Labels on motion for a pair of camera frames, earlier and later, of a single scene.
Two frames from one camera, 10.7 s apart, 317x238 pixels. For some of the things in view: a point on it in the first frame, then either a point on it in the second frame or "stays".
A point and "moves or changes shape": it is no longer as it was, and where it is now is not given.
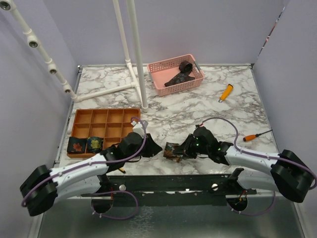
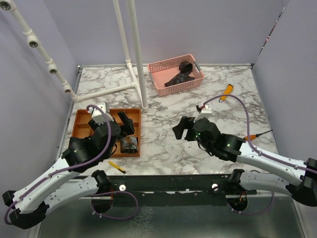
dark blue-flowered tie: x=185 y=68 stays
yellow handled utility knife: x=225 y=94 stays
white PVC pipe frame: x=33 y=40 stays
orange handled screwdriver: x=245 y=138 stays
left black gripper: x=152 y=147 → x=128 y=128
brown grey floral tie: x=173 y=151 moves or changes shape
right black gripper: x=186 y=146 → x=179 y=129
